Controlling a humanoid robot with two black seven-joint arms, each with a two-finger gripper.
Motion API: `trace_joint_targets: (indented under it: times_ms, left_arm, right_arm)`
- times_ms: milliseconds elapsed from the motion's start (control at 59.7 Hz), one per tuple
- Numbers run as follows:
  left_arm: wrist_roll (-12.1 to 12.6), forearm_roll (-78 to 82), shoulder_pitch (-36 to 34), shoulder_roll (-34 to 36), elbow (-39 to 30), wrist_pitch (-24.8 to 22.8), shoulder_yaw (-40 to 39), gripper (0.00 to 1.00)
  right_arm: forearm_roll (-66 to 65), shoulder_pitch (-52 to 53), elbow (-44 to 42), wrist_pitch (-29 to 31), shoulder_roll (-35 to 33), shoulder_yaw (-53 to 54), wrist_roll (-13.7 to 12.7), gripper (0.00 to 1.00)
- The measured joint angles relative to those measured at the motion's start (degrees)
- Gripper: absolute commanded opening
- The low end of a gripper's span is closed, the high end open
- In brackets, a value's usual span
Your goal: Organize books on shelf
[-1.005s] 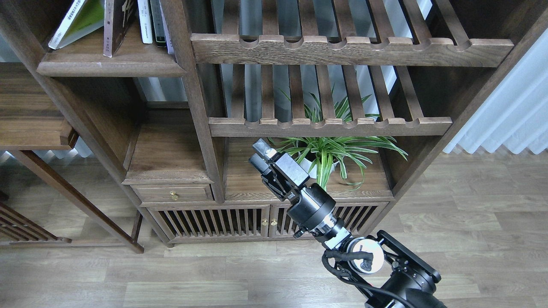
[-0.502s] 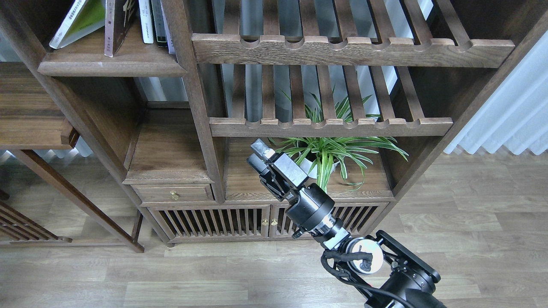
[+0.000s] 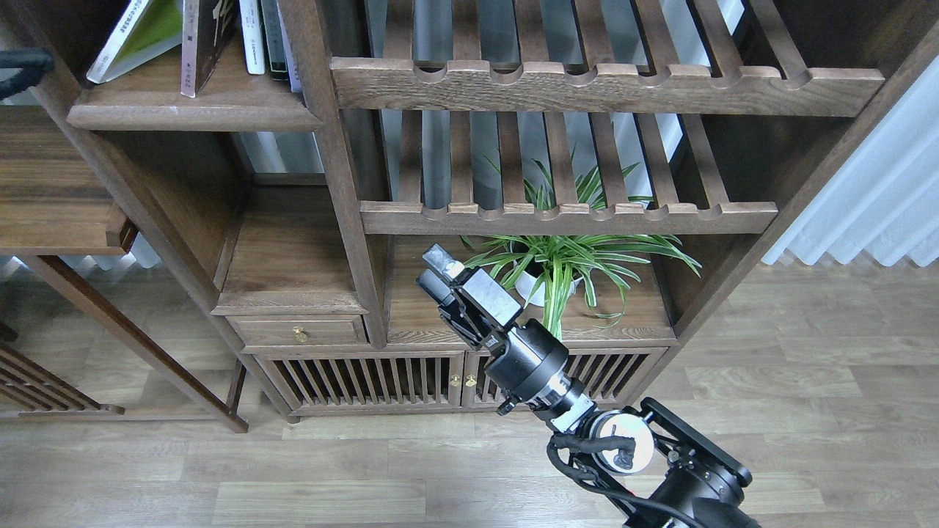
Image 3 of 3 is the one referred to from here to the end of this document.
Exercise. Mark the thin white upright book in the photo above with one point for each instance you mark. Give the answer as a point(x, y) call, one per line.
point(293, 73)

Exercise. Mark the dark maroon book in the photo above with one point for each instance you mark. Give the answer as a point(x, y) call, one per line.
point(207, 26)

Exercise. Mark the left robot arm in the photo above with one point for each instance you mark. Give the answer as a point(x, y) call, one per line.
point(30, 65)

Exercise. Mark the green spider plant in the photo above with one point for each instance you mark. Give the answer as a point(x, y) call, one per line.
point(594, 256)

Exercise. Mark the yellow green book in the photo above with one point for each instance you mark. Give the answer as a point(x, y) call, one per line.
point(144, 31)

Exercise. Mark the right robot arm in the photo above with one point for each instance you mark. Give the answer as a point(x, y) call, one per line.
point(653, 466)

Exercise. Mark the dark green upright book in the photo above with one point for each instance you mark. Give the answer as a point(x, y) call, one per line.
point(274, 40)

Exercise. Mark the dark wooden bookshelf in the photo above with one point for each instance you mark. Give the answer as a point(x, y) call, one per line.
point(420, 122)

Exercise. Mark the wooden slatted chair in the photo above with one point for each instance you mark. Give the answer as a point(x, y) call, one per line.
point(40, 393)

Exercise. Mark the wooden side table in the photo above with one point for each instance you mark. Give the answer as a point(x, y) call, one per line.
point(53, 205)

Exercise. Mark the white curtain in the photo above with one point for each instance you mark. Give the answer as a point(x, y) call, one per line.
point(883, 202)

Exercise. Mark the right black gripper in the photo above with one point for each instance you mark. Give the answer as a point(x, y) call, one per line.
point(526, 362)

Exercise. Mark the brass drawer knob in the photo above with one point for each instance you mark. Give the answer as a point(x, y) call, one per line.
point(300, 334)

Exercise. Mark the white plant pot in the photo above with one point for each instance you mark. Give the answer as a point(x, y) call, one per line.
point(549, 282)

